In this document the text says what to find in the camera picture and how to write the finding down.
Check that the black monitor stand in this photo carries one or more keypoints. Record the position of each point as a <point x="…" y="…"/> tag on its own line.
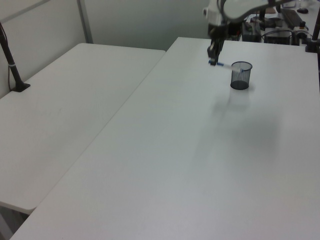
<point x="271" y="22"/>

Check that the black mesh pen cup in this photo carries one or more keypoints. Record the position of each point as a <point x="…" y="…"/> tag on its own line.
<point x="240" y="83"/>

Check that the black camera stand pole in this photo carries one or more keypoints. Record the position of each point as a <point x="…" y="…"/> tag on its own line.
<point x="22" y="87"/>

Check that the white box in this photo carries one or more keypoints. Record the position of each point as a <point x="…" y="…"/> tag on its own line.
<point x="290" y="3"/>

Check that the white marker blue cap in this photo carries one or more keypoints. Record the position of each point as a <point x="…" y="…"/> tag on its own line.
<point x="226" y="66"/>

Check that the grey box black knob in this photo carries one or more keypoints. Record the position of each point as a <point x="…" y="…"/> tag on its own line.
<point x="301" y="31"/>

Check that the white side table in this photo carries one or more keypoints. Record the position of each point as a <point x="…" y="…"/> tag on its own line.
<point x="62" y="112"/>

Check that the dark equipment rack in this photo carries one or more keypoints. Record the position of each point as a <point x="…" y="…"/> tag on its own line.
<point x="233" y="28"/>

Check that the black clamp stand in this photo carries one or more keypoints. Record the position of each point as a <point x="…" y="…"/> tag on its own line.
<point x="310" y="46"/>

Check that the dark green box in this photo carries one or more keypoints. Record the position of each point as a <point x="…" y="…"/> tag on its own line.
<point x="251" y="33"/>

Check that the black keyboard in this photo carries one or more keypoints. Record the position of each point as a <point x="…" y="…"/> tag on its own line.
<point x="291" y="17"/>

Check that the brown pad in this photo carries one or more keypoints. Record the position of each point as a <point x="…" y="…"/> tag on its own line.
<point x="271" y="10"/>

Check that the dark electronics box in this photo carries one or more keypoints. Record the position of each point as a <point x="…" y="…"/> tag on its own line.
<point x="277" y="37"/>

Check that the black computer mouse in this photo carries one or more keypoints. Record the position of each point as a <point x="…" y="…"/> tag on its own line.
<point x="302" y="10"/>

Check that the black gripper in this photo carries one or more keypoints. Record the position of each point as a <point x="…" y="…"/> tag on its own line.
<point x="217" y="35"/>

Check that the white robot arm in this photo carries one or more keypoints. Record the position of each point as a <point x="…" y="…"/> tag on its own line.
<point x="240" y="8"/>

